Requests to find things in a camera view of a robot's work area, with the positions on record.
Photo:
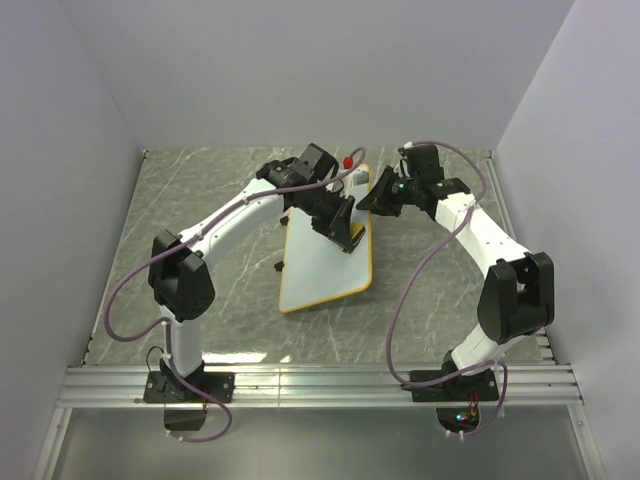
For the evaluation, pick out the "whiteboard wire stand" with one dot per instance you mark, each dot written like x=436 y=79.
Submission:
x=283 y=223

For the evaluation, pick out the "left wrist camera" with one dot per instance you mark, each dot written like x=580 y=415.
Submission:
x=357 y=177

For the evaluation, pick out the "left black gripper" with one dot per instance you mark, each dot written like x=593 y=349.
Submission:
x=338 y=227

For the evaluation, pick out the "yellow bone-shaped eraser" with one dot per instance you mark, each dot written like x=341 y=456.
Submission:
x=357 y=232

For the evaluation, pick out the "yellow framed whiteboard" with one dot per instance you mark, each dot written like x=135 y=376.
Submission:
x=315 y=270

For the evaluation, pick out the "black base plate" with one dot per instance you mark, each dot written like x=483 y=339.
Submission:
x=164 y=388
x=480 y=386

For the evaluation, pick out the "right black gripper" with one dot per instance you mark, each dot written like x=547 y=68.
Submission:
x=376 y=200

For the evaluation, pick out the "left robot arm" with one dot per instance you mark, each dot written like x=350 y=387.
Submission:
x=180 y=273

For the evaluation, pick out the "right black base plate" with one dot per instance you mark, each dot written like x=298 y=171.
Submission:
x=480 y=386

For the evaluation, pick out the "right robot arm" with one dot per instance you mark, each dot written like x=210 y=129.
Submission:
x=459 y=212

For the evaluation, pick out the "aluminium mounting rail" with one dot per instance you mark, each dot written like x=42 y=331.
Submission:
x=308 y=386

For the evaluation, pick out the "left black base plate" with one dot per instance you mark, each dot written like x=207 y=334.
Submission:
x=164 y=388

